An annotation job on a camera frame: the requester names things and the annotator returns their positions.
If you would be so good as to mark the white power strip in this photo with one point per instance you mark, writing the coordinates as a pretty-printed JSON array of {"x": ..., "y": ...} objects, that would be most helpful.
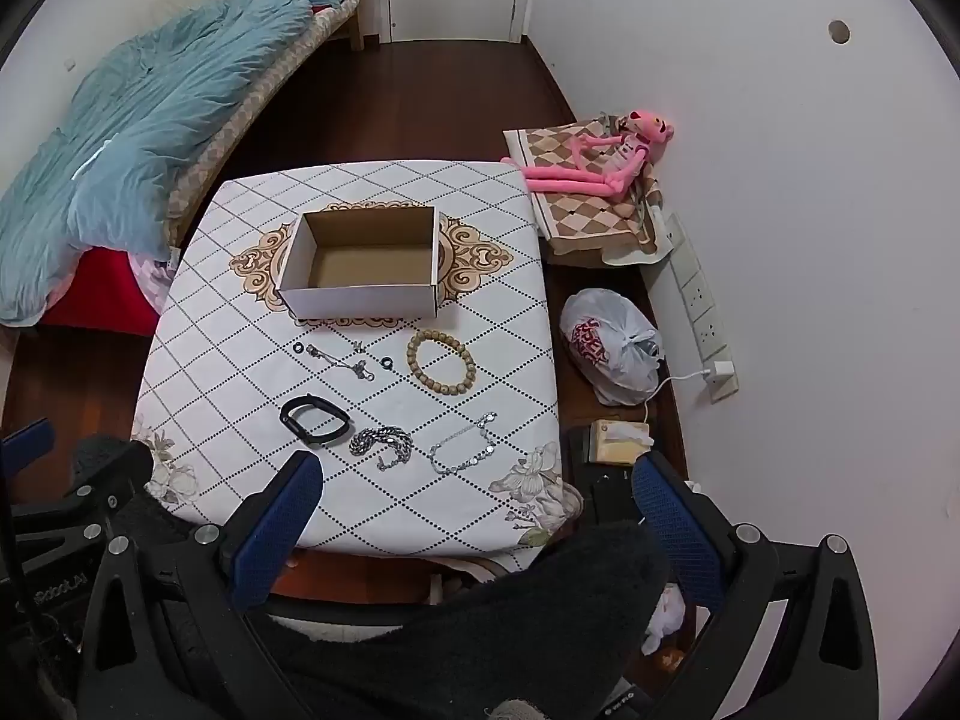
[{"x": 701, "y": 315}]

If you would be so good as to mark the pink plush toy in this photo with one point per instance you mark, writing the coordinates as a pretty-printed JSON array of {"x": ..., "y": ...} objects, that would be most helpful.
[{"x": 592, "y": 165}]

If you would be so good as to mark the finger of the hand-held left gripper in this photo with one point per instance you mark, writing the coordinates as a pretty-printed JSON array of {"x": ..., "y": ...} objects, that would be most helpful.
[
  {"x": 30, "y": 441},
  {"x": 75, "y": 514}
]

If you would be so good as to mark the white plastic bag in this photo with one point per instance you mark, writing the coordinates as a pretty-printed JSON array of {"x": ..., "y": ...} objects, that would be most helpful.
[{"x": 607, "y": 345}]

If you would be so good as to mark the tissue box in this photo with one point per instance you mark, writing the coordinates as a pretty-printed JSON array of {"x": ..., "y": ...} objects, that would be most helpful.
[{"x": 619, "y": 446}]

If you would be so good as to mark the brown checkered cushion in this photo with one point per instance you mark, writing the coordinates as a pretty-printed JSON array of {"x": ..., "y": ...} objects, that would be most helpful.
[{"x": 592, "y": 229}]

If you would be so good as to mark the crumpled white tissue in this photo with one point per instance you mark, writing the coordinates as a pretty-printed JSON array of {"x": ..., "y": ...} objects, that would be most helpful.
[{"x": 666, "y": 615}]

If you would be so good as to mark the black fuzzy pant leg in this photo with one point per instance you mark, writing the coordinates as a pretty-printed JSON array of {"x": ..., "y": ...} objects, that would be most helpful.
[{"x": 487, "y": 630}]

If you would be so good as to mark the black stool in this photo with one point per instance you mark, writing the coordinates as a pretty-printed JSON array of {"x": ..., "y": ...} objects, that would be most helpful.
[{"x": 607, "y": 487}]

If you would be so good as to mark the black wristband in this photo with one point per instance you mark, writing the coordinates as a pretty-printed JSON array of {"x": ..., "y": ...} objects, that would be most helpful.
[{"x": 294, "y": 426}]

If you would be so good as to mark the white charger plug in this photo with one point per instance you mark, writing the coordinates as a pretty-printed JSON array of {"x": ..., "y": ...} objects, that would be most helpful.
[{"x": 722, "y": 372}]

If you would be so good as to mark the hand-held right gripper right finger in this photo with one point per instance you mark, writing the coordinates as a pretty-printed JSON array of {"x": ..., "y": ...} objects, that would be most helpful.
[{"x": 675, "y": 532}]

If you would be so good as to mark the red cloth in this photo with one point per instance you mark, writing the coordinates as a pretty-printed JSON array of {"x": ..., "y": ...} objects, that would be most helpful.
[{"x": 97, "y": 292}]

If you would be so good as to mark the wooden bed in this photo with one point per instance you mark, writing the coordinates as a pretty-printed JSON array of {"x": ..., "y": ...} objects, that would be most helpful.
[{"x": 247, "y": 109}]

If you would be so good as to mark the white diamond-pattern tablecloth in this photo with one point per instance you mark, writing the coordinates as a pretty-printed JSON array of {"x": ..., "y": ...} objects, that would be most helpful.
[{"x": 487, "y": 315}]

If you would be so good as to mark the light blue quilt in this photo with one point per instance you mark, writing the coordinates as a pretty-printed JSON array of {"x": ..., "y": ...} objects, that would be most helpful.
[{"x": 150, "y": 127}]

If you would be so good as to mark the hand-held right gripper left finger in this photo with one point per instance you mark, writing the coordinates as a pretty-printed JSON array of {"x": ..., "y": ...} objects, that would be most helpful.
[{"x": 276, "y": 529}]

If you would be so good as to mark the white cardboard box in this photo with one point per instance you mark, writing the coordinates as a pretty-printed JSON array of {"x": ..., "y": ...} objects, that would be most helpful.
[{"x": 360, "y": 292}]

